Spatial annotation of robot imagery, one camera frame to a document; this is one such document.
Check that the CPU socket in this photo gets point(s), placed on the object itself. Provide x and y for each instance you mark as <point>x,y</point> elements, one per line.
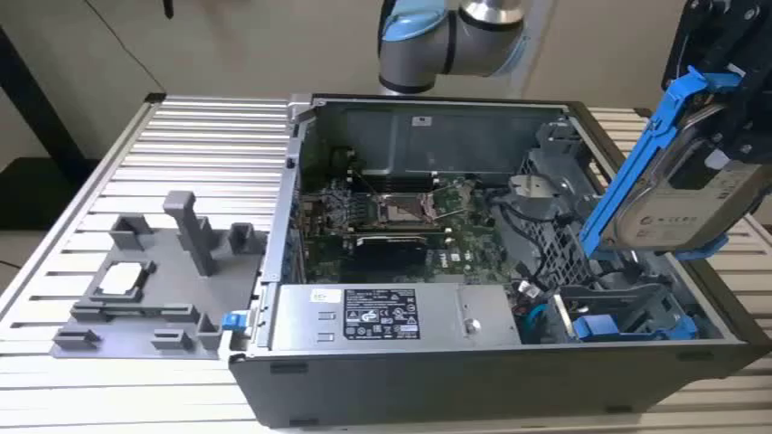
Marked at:
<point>397,210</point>

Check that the silver metal bracket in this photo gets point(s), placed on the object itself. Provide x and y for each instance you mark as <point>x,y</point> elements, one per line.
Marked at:
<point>530,185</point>

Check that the hard disk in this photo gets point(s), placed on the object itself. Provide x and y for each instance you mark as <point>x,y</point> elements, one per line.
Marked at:
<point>662,217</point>
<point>593,326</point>

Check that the silver CPU chip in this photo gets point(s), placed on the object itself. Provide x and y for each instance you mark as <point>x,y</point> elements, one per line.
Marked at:
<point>120,278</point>

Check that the grey disk bay cage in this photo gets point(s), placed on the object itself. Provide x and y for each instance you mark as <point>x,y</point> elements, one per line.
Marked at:
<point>530,235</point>

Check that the black graphics card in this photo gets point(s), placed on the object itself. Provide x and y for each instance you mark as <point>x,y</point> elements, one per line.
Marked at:
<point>385,255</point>

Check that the black desk frame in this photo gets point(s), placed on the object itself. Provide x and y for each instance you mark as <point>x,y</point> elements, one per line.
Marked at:
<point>36,113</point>

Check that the grey power supply unit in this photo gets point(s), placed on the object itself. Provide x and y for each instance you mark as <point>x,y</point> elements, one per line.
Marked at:
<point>301,316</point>

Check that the grey parts rack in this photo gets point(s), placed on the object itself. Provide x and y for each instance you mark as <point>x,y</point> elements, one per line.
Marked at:
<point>174,307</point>

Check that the blue case latch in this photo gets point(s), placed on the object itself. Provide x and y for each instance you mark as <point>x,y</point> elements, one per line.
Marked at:
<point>233,322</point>

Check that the green motherboard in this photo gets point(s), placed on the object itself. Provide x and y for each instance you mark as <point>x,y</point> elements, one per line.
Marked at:
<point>470,257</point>

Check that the open black PC case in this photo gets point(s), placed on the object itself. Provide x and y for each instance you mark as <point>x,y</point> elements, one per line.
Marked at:
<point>421,389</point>

